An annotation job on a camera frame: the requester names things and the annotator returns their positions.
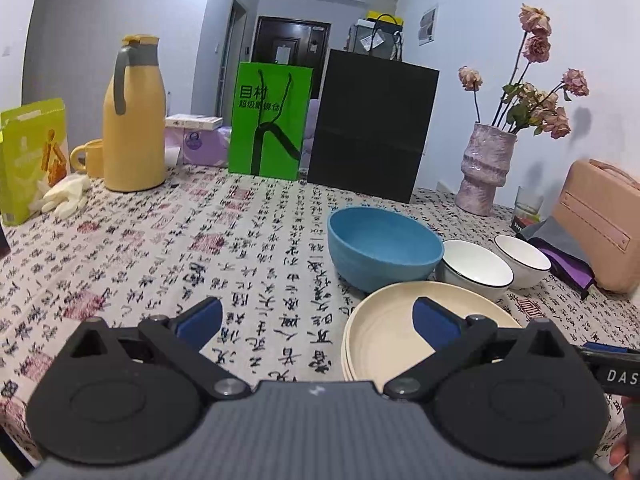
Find dark entrance door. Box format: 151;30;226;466
251;16;332;101

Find framed wall picture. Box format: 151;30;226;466
417;5;439;47

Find purple tissue pack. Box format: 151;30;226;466
165;126;233;167

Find person's right hand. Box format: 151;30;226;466
608;432;633;480

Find green paper bag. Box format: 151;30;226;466
228;62;313;181

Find grey refrigerator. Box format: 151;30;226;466
347;19;401;61

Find white rubber glove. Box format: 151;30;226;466
41;175;92;218

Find grey interior door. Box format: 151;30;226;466
218;0;248;93

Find clear drinking glass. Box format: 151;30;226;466
514;186;545;221

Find cream rimmed plate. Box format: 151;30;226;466
347;280;524;382

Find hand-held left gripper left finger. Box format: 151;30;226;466
50;297;251;402

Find flat white box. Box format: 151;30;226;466
165;114;224;130

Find yellow-green snack box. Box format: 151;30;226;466
0;99;70;226

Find blue bowl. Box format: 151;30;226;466
327;206;445;295

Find yellow thermos jug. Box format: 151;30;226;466
102;35;167;192

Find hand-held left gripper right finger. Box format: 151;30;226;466
384;297;583;402

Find black paper bag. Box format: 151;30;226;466
306;12;441;204

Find yellow mug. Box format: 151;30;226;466
70;139;105;178

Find white bowl black rim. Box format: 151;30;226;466
494;234;552;290
436;239;515;303

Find dried pink flowers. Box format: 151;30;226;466
458;3;591;140

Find calligraphy print tablecloth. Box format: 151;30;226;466
0;162;640;466

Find yellow box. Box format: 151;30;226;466
366;9;405;26

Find grey cloth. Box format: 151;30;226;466
517;217;596;266

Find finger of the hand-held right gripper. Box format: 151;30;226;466
580;342;640;361

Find pink case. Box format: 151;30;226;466
551;159;640;295

